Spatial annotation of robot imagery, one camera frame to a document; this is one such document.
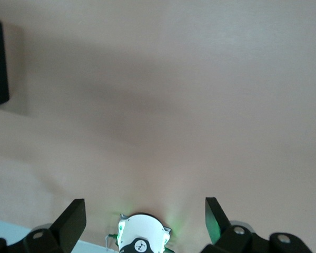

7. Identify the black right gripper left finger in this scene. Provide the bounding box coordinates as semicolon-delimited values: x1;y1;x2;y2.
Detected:
23;198;87;253

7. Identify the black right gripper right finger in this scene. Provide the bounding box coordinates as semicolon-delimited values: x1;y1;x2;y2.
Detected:
201;197;271;253

